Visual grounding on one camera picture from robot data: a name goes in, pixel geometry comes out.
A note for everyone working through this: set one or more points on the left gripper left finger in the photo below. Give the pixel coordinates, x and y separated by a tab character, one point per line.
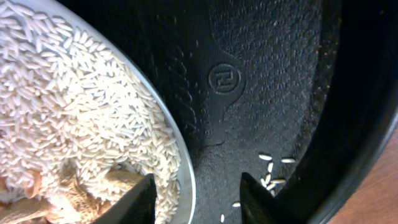
130	205

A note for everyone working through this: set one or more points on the round black serving tray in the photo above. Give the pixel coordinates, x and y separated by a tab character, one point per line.
311	83

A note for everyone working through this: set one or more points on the grey plate with rice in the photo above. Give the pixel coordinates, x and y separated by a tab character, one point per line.
81	126

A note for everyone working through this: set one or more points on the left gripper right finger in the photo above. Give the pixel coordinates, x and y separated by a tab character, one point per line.
258	206

